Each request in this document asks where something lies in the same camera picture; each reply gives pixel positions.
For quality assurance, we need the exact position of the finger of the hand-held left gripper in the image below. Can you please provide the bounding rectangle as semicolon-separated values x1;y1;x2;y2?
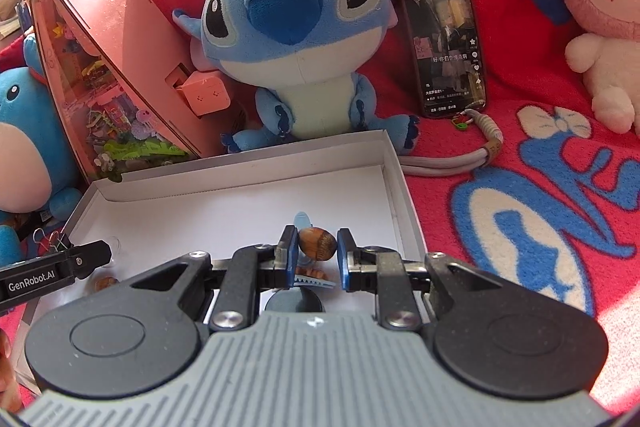
64;241;113;280

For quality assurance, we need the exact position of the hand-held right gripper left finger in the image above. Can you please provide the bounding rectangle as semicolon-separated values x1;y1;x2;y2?
125;224;300;333

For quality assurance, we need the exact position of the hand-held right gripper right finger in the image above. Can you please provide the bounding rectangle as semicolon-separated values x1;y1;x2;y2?
336;228;515;332

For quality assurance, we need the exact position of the clear plastic half sphere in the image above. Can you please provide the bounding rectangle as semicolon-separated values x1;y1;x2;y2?
102;236;122;265

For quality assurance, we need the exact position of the blue beaded hair clip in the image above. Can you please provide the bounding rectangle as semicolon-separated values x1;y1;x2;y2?
290;263;335;290

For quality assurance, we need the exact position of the black round lid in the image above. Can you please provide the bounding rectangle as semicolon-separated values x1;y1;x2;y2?
264;289;325;314

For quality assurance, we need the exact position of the white cardboard box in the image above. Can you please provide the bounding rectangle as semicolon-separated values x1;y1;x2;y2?
12;129;428;358

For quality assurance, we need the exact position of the person's left hand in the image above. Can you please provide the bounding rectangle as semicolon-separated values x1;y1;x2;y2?
0;329;25;414

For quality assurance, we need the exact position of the small black binder clip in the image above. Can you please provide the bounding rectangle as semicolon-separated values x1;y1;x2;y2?
31;228;71;254

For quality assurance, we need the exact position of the round blue mouse plush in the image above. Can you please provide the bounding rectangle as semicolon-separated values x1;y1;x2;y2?
0;32;83;265

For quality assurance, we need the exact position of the small pink box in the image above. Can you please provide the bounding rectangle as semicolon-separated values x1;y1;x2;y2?
175;69;235;118

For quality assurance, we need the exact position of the blue alien plush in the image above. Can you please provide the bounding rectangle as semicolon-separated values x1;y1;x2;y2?
172;0;421;155

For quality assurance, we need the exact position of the pink triangular toy house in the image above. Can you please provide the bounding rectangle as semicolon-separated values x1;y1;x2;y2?
27;0;236;182

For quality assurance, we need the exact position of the black smartphone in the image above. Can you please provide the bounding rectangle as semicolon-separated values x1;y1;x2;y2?
397;0;488;120

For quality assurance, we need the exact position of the grey phone wrist strap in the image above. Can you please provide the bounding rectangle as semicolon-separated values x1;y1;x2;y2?
400;107;503;178

